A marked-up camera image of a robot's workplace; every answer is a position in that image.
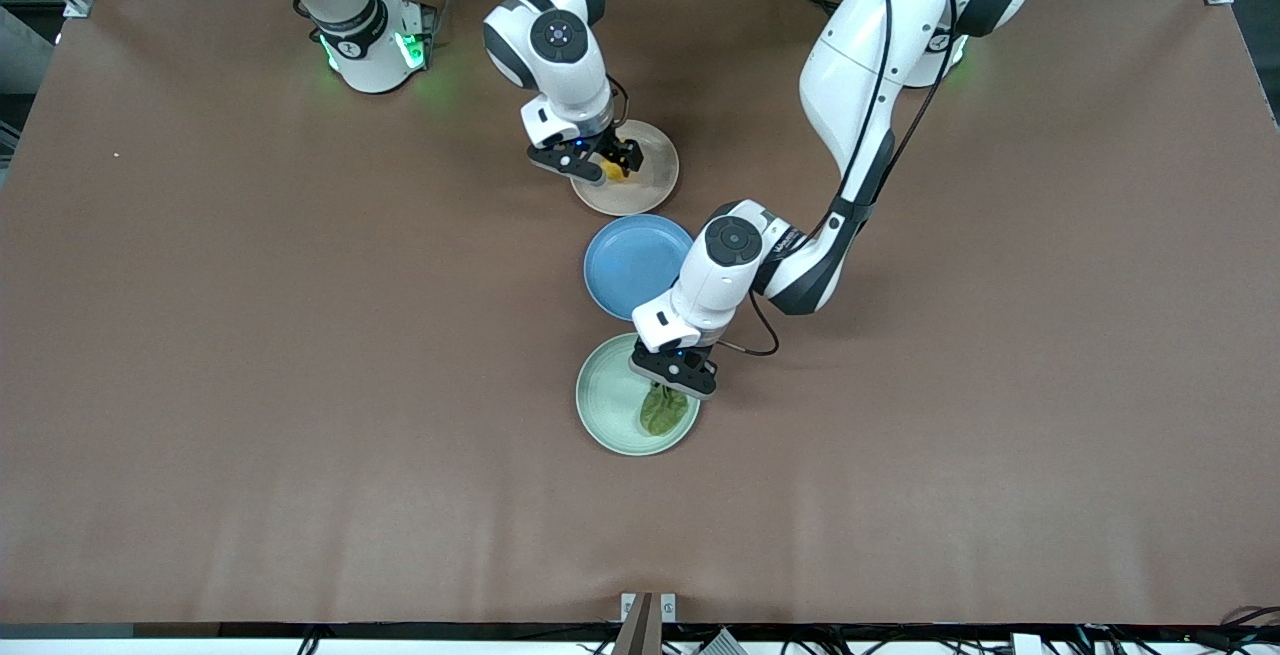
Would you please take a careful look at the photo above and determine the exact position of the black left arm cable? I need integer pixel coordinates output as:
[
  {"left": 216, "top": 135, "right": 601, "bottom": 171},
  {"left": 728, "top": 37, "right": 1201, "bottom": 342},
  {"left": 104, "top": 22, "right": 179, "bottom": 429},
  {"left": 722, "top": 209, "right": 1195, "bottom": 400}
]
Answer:
[{"left": 715, "top": 0, "right": 961, "bottom": 358}]

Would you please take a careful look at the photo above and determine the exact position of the green lettuce leaf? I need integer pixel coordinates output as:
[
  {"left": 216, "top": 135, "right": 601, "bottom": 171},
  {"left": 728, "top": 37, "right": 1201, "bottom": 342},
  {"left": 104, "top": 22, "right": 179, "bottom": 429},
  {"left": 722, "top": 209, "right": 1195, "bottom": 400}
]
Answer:
[{"left": 639, "top": 382, "right": 692, "bottom": 438}]

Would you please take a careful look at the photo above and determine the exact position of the blue round plate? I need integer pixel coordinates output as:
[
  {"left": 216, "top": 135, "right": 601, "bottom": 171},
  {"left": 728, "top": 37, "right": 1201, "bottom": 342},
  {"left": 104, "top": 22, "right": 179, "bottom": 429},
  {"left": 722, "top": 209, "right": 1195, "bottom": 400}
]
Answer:
[{"left": 583, "top": 213, "right": 697, "bottom": 323}]

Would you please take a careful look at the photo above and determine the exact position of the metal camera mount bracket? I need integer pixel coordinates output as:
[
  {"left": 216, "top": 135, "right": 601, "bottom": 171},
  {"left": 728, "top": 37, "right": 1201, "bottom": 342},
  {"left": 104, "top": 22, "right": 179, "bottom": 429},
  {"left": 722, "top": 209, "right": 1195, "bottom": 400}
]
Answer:
[{"left": 612, "top": 591, "right": 679, "bottom": 655}]

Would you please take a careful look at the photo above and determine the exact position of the beige round plate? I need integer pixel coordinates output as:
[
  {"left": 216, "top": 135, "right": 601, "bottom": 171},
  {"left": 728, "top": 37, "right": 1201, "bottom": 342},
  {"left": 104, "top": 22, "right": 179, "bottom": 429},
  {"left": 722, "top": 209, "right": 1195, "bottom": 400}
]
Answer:
[{"left": 570, "top": 119, "right": 681, "bottom": 218}]

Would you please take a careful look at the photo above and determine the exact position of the pale green round plate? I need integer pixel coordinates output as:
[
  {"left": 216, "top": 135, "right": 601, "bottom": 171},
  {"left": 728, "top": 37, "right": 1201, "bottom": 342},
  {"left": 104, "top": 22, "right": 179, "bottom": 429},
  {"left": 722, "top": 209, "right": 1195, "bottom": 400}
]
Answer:
[{"left": 575, "top": 333, "right": 704, "bottom": 458}]

